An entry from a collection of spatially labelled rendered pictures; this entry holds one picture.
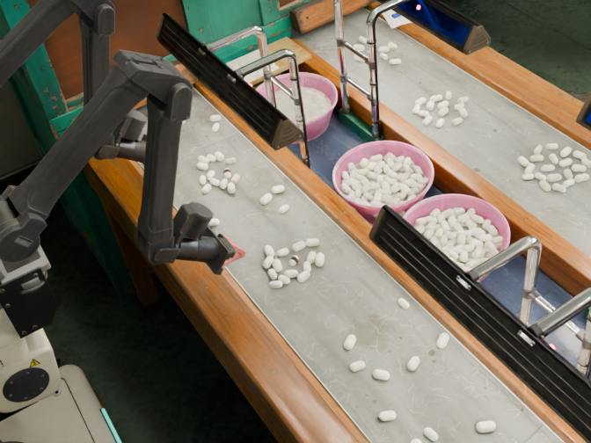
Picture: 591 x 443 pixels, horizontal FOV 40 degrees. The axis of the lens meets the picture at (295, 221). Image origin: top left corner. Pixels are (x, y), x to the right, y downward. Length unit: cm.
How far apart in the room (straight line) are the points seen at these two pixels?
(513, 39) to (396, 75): 160
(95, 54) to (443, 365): 103
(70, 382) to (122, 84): 128
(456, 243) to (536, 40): 219
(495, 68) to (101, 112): 142
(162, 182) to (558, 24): 294
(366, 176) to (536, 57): 190
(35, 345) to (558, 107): 151
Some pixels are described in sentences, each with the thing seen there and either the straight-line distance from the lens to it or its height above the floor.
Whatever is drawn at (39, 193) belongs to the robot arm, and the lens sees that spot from 146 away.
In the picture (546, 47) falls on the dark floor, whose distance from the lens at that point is 404.
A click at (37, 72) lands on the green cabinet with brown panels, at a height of 100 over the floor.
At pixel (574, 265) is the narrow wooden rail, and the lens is 194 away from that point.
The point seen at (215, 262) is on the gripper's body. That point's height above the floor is 91.
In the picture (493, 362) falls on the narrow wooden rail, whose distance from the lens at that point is 175.
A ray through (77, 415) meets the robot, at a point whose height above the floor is 28.
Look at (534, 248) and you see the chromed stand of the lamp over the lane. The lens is 150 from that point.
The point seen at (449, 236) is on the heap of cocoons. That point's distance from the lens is 201.
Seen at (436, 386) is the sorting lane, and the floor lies 74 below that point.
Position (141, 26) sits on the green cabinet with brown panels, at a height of 100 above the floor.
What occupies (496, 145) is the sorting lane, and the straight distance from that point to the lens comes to 227.
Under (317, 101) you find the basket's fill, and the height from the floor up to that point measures 73.
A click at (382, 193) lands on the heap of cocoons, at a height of 74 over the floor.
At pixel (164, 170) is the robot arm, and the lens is 155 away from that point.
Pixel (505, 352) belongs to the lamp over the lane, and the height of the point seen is 107.
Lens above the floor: 219
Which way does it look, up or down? 44 degrees down
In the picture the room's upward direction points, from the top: 9 degrees counter-clockwise
